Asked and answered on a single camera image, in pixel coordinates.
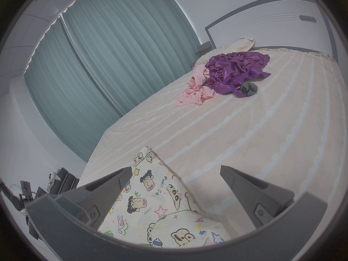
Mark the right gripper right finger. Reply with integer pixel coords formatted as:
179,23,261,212
220,165,295,229

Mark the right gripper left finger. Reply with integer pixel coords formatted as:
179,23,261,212
56,166,133,231

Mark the white printed pyjama top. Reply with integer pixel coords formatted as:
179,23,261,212
97,146,231,248

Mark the bed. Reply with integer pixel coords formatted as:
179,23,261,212
77,0,348,248

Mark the dark grey garment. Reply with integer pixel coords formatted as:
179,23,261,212
204,53,270,97

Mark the blue-green curtain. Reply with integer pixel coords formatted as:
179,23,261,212
62,0,202,116
24,23,123,162

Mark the pink garment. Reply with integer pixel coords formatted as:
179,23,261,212
177,65,217,107

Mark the purple garment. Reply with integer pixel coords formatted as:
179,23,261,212
204,51,272,98

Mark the cream pillow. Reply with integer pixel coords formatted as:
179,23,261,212
194,38,255,67

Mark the grey bedside table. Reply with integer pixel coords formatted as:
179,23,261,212
195,41,212,55

